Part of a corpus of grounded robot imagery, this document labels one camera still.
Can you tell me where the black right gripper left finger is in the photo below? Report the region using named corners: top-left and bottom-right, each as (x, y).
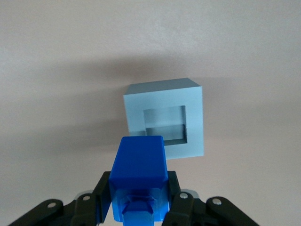
top-left (8, 171), bottom-right (111, 226)

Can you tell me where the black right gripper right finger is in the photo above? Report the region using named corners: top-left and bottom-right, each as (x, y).
top-left (162, 170), bottom-right (261, 226)

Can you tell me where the blue plastic block part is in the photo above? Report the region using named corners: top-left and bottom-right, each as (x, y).
top-left (109, 135), bottom-right (171, 226)

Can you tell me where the gray square hollow base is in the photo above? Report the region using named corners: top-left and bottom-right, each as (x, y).
top-left (123, 78), bottom-right (204, 161)

